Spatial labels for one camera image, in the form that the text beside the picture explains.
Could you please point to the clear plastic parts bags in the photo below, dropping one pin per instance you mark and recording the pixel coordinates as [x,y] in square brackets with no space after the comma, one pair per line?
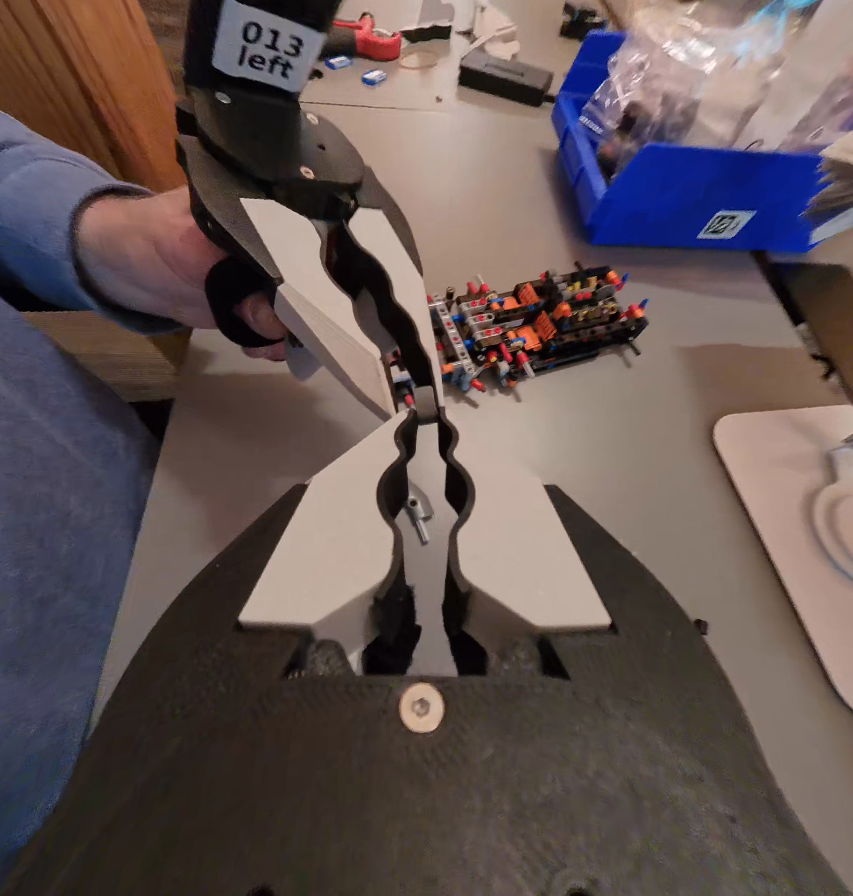
[713,70]

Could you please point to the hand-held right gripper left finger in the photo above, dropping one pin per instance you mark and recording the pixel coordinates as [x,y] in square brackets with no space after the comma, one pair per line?
[314,560]

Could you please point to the partly built lego model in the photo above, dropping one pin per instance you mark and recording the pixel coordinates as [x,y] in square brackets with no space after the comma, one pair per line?
[538,329]

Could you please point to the clear tape roll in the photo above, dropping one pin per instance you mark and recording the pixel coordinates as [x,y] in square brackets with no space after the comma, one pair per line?
[418,60]

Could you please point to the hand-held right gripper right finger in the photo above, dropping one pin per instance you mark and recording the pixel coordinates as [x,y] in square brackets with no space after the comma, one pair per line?
[531,560]

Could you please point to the white folded paper pieces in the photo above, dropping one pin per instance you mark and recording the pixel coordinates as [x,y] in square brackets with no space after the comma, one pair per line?
[496,42]

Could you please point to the blue bin with white tag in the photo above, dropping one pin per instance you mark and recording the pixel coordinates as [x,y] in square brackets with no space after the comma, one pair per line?
[678,203]

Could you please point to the wooden cabinet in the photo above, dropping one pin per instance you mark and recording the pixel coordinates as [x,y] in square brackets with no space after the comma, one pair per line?
[83,70]

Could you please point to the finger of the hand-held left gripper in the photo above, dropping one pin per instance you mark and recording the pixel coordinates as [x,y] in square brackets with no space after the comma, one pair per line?
[300,280]
[402,280]

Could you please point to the red black hand tool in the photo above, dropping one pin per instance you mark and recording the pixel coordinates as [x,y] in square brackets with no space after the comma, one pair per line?
[374,42]

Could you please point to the lego instruction booklet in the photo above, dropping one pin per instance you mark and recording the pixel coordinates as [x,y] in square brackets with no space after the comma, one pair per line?
[850,175]

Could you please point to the person's left hand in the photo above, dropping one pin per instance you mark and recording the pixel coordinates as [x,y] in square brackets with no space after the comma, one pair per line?
[146,252]

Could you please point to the dark grey lego connector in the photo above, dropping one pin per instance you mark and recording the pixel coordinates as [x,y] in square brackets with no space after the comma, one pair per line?
[412,505]

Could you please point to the black power adapter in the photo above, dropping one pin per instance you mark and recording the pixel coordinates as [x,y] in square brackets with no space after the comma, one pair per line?
[503,77]

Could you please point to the white book stand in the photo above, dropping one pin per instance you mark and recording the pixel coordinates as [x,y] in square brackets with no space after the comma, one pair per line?
[769,504]

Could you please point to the small blue white box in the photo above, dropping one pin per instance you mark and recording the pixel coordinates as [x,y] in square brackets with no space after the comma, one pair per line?
[339,61]
[374,76]

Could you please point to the long light grey lego axle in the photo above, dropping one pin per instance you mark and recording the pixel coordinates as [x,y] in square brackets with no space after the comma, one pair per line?
[423,533]

